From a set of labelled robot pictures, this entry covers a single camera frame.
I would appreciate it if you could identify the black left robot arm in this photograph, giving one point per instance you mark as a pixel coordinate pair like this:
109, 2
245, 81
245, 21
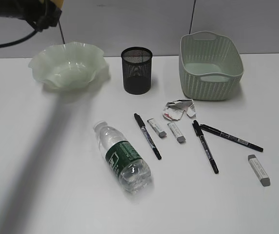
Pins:
12, 9

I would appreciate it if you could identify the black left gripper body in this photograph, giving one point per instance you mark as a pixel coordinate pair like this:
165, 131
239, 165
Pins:
41, 14

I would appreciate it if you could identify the waste paper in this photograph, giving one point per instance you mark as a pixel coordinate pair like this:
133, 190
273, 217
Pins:
174, 110

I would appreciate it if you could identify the wavy translucent green plate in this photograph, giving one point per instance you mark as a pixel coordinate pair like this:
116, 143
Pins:
69, 66

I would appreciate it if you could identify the black mesh pen holder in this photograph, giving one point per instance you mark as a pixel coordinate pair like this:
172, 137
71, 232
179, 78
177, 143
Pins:
136, 68

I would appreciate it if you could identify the black marker pen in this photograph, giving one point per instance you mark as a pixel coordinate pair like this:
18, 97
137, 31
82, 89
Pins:
230, 137
147, 135
205, 146

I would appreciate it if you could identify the clear water bottle green label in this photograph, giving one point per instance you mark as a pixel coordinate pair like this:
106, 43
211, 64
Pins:
131, 171

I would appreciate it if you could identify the white grey eraser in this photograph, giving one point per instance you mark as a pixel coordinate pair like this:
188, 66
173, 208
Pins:
176, 132
259, 171
156, 127

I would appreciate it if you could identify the white grey eraser right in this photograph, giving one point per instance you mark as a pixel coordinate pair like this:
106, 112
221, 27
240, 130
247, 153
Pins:
259, 171

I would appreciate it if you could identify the white grey eraser middle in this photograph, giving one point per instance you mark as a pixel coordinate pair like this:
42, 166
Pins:
176, 132

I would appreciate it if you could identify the yellow mango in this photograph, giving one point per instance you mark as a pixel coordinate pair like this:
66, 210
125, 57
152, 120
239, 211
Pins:
58, 3

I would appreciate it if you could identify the white grey eraser left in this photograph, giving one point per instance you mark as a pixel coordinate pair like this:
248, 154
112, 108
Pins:
156, 127

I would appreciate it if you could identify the pale green plastic basket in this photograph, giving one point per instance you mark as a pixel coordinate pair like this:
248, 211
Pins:
210, 66

